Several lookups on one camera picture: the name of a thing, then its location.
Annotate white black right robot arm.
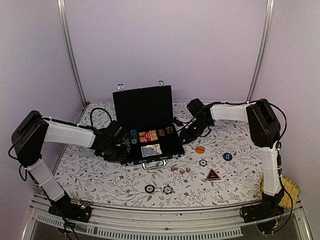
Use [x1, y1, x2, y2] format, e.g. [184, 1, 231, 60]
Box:
[178, 98, 285, 218]

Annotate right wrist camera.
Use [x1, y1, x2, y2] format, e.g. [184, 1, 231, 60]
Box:
[172, 117, 184, 127]

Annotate right aluminium frame post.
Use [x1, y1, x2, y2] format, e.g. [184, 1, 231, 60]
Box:
[246, 0, 275, 102]

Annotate blue round blind button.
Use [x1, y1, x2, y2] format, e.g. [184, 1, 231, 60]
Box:
[222, 152, 233, 161]

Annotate front aluminium rail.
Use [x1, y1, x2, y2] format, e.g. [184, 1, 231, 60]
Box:
[21, 194, 313, 240]

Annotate black red triangular button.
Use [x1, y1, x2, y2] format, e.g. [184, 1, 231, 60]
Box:
[206, 169, 221, 181]

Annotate black white poker chip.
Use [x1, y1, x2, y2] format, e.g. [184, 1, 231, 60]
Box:
[199, 159, 208, 167]
[144, 184, 155, 194]

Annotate purple chip stack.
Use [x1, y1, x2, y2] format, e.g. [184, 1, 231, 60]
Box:
[165, 126, 173, 134]

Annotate black poker set case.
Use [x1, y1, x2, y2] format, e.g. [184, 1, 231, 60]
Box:
[112, 85, 185, 166]

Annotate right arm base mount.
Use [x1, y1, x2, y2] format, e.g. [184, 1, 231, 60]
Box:
[239, 203, 285, 235]

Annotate aluminium frame post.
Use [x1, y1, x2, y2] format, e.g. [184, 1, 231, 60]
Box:
[246, 0, 275, 102]
[56, 0, 87, 107]

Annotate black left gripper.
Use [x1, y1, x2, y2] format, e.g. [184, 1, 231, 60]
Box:
[105, 142, 129, 163]

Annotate left aluminium frame post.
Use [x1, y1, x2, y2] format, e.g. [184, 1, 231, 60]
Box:
[56, 0, 87, 107]

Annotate floral patterned table mat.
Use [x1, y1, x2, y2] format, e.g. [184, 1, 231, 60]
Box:
[51, 101, 277, 208]

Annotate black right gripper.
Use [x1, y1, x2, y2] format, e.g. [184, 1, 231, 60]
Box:
[177, 119, 211, 147]

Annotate blue-backed playing card deck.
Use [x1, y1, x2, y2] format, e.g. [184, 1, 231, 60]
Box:
[141, 144, 162, 158]

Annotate orange round blind button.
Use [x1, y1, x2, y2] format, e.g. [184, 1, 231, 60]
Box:
[195, 146, 206, 154]

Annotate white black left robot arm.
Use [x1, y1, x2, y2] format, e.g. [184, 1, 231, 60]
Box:
[8, 110, 128, 217]

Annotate red black chip stack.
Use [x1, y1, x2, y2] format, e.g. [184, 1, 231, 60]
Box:
[156, 129, 166, 137]

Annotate green poker chip stack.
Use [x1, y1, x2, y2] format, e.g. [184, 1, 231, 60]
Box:
[129, 129, 139, 145]

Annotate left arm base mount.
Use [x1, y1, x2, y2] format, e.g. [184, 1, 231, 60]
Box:
[48, 199, 93, 223]

